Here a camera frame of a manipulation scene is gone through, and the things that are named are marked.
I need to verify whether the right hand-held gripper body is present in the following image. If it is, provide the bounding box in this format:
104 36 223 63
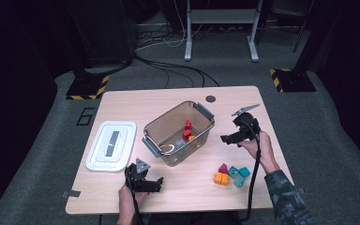
231 103 262 143

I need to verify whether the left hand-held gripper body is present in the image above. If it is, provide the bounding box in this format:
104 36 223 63
124 157 153 192

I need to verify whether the wide orange toy block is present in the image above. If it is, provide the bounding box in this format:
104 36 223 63
213 172 230 187

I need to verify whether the transparent plastic storage box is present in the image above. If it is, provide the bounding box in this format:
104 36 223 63
142 100 216 168

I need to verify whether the person's left hand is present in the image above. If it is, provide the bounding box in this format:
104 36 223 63
117 184 148 210

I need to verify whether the person's right hand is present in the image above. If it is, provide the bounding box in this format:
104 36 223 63
238 130 280 174

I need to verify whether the white storage box lid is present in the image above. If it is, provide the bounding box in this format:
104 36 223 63
85 120 138 173

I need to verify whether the striped black stand base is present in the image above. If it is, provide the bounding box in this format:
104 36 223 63
269 68 317 94
66 74 111 101

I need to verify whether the dark cabinet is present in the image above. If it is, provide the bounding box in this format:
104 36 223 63
83 0 138 67

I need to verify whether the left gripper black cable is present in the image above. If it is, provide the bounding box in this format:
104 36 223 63
130 174 145 225

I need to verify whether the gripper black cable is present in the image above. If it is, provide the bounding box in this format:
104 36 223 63
238 120 262 222
130 174 145 225

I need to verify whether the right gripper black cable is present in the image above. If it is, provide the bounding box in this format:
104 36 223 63
238 120 262 222

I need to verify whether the thick black floor cable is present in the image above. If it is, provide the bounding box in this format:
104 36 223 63
134 53 221 88

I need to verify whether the thin black floor cable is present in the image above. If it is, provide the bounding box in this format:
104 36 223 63
149 62 172 89

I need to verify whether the white floor cable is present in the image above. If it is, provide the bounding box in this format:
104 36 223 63
135 0 205 53

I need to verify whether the white desk frame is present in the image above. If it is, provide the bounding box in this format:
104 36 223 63
184 0 265 63

